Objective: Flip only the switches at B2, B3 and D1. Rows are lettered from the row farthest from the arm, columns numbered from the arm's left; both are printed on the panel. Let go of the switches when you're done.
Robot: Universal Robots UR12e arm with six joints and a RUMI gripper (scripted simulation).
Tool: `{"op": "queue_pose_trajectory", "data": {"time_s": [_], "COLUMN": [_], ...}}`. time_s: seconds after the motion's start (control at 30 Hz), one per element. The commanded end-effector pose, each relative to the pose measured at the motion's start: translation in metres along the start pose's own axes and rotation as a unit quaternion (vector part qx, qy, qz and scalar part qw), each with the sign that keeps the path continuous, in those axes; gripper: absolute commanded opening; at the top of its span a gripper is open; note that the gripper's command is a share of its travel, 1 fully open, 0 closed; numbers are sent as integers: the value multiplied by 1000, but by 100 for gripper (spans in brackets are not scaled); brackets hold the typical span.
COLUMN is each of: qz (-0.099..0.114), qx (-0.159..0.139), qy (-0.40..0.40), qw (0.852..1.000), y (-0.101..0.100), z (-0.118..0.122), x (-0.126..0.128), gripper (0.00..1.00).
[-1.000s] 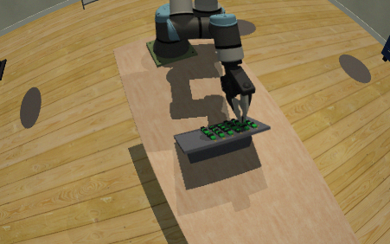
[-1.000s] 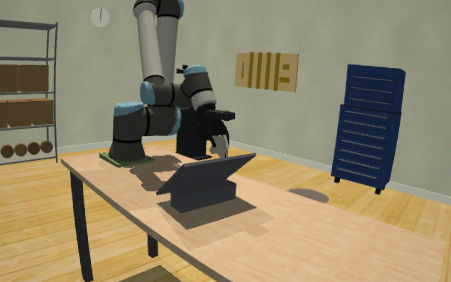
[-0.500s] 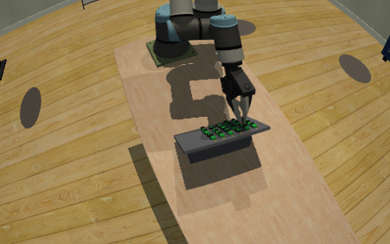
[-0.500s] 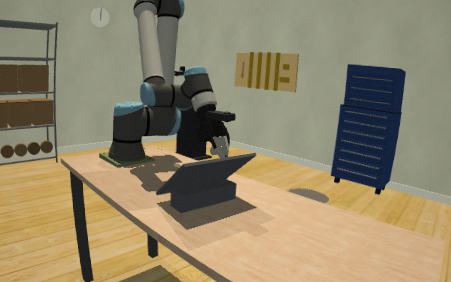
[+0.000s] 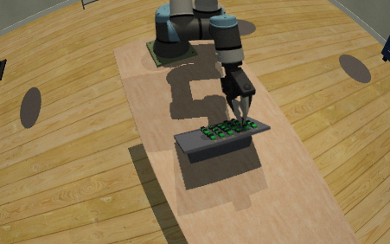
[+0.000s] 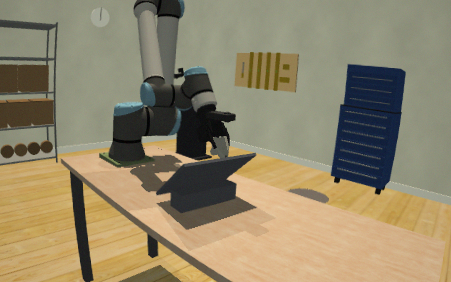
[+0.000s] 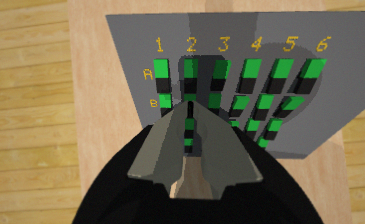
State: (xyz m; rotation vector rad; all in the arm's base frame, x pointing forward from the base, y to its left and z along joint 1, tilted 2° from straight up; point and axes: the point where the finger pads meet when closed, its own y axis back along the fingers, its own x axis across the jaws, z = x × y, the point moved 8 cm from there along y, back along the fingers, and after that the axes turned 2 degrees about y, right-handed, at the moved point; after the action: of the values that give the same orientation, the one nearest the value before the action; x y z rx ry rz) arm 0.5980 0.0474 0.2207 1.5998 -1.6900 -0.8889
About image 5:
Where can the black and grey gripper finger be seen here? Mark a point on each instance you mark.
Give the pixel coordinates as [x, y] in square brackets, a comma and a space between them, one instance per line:
[244, 106]
[234, 104]

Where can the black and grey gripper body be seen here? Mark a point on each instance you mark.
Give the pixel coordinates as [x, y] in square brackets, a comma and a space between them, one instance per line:
[227, 83]

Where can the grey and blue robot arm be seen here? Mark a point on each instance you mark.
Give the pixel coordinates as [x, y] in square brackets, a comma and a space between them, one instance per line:
[186, 21]

